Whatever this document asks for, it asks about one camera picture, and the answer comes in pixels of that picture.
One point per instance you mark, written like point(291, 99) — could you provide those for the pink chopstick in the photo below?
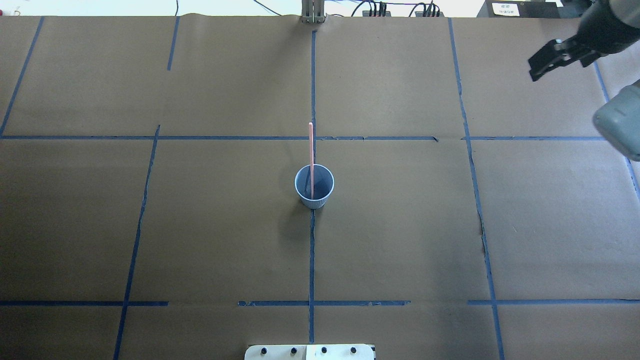
point(311, 154)

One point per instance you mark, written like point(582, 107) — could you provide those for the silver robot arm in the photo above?
point(618, 121)

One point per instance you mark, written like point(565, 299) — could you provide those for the black box with label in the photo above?
point(531, 9)

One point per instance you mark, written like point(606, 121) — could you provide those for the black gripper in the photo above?
point(607, 31)

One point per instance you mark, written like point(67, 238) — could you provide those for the blue ribbed plastic cup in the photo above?
point(314, 190)

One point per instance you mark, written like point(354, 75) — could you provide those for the aluminium frame post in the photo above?
point(313, 11)

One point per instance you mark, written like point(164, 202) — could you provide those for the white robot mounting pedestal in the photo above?
point(348, 351)

